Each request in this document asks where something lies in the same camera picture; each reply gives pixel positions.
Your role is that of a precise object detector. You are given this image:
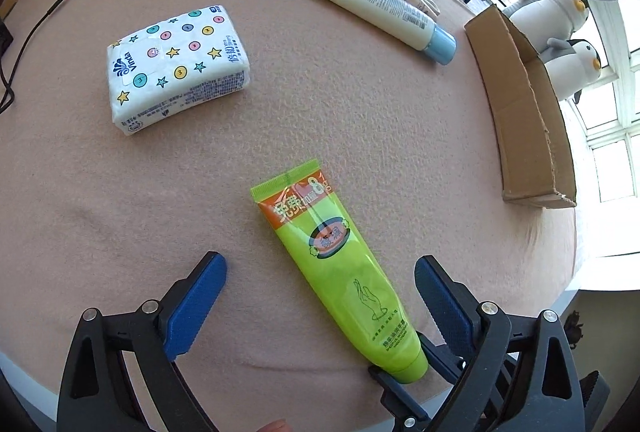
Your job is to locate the white patterned tissue pack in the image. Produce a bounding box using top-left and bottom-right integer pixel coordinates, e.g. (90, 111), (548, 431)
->
(106, 5), (251, 139)

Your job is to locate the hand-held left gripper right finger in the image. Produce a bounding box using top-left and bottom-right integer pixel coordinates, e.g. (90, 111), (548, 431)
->
(414, 255), (586, 432)

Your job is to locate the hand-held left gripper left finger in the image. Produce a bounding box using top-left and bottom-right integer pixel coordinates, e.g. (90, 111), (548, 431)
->
(57, 251), (228, 432)

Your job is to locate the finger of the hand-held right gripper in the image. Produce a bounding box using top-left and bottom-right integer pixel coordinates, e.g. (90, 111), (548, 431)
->
(369, 364), (451, 432)
(417, 333), (473, 385)

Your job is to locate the green hand cream tube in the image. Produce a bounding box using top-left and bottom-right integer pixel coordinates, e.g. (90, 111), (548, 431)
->
(250, 158), (430, 385)

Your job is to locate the black power adapter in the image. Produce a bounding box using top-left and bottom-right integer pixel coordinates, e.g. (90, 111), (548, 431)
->
(0, 19), (13, 62)

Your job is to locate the small penguin plush toy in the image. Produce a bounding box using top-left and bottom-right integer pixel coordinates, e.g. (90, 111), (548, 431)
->
(537, 38), (603, 105)

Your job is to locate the white tube with blue cap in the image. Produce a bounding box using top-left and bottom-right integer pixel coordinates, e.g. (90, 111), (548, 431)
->
(306, 0), (457, 65)

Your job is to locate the white window frame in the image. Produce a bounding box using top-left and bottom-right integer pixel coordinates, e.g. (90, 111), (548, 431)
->
(560, 0), (640, 207)

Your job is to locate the cardboard box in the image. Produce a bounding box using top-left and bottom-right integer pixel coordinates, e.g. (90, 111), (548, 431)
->
(463, 5), (577, 209)

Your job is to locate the large penguin plush toy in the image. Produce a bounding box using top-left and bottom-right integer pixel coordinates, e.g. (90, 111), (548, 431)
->
(501, 0), (588, 35)

